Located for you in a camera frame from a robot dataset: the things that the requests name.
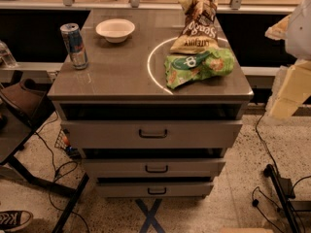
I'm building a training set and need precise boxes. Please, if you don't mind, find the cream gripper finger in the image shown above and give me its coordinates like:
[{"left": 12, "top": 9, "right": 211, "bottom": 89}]
[
  {"left": 265, "top": 15, "right": 291, "bottom": 41},
  {"left": 268, "top": 60, "right": 311, "bottom": 119}
]

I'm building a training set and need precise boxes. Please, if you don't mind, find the green rice chip bag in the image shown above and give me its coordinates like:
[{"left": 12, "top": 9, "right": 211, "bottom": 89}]
[{"left": 164, "top": 48, "right": 235, "bottom": 89}]

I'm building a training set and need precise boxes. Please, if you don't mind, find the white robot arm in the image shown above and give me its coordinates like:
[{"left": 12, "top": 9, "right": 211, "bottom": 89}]
[{"left": 265, "top": 0, "right": 311, "bottom": 120}]

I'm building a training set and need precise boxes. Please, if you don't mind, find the brown sea salt chip bag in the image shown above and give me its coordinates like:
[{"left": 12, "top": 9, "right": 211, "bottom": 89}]
[{"left": 170, "top": 0, "right": 219, "bottom": 54}]

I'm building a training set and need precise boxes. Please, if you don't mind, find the redbull can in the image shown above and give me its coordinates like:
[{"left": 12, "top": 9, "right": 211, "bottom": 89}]
[{"left": 60, "top": 23, "right": 88, "bottom": 70}]

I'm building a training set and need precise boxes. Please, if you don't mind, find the black floor stand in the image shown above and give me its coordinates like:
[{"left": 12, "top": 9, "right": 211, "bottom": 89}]
[{"left": 263, "top": 164, "right": 311, "bottom": 233}]

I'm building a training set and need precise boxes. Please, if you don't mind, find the top drawer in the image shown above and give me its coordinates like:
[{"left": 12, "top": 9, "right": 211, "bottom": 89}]
[{"left": 61, "top": 120, "right": 242, "bottom": 149}]

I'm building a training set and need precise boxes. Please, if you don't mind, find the drawer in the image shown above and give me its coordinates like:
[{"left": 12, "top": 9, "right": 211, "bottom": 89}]
[
  {"left": 61, "top": 120, "right": 242, "bottom": 149},
  {"left": 83, "top": 158, "right": 225, "bottom": 178},
  {"left": 95, "top": 182, "right": 214, "bottom": 198}
]

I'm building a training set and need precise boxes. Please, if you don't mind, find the grey drawer cabinet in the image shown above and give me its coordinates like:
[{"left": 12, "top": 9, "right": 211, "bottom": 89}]
[{"left": 49, "top": 9, "right": 253, "bottom": 186}]

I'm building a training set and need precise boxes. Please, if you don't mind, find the white bowl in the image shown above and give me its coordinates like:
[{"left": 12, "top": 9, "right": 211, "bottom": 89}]
[{"left": 95, "top": 18, "right": 135, "bottom": 43}]

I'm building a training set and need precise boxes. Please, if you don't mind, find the middle drawer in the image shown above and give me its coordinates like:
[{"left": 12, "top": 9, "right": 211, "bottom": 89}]
[{"left": 83, "top": 158, "right": 225, "bottom": 178}]

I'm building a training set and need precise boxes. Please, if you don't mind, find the bottom drawer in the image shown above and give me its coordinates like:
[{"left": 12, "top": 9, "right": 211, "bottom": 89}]
[{"left": 95, "top": 182, "right": 214, "bottom": 198}]

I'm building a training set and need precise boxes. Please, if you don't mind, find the dark side table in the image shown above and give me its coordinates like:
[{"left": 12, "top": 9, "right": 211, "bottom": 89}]
[{"left": 0, "top": 79, "right": 88, "bottom": 233}]

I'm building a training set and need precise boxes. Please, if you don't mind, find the clear plastic bottle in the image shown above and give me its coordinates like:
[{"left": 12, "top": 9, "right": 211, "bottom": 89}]
[{"left": 0, "top": 41, "right": 17, "bottom": 68}]

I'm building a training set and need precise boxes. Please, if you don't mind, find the black white sneaker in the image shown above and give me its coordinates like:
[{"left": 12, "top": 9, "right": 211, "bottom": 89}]
[{"left": 0, "top": 211, "right": 33, "bottom": 233}]

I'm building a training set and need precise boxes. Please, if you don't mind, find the black floor cable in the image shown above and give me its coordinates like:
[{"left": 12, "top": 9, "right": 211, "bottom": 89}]
[{"left": 33, "top": 112, "right": 90, "bottom": 233}]

